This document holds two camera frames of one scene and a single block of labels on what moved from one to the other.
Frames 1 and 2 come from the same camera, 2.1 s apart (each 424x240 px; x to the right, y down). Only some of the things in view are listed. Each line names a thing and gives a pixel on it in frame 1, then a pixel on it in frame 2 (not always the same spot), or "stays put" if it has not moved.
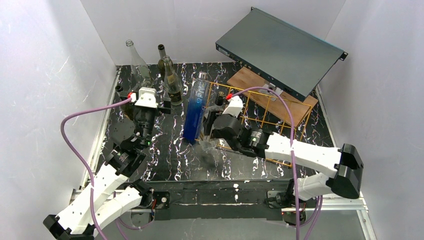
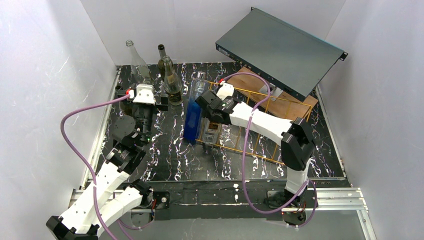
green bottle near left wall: [126, 108] stays put
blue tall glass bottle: [196, 108] stays put
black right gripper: [210, 122] to [205, 102]
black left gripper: [145, 110] stays put
